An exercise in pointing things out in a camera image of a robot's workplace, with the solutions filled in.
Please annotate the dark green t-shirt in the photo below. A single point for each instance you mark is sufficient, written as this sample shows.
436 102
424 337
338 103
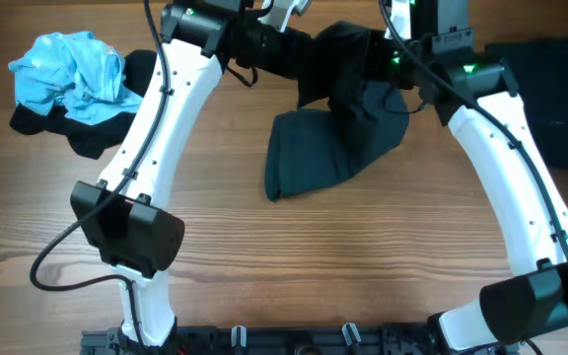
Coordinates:
344 121

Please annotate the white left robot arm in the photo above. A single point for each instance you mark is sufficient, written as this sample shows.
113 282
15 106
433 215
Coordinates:
124 214

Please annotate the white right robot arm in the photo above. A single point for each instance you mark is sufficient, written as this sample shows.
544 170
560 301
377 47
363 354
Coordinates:
477 96

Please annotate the light blue crumpled garment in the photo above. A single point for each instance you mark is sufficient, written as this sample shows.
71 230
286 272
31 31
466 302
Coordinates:
78 72

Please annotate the folded dark navy garment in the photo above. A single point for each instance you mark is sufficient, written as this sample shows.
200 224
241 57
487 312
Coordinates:
540 67

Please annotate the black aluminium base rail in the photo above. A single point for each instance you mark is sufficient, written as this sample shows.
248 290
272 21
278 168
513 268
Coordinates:
388 339

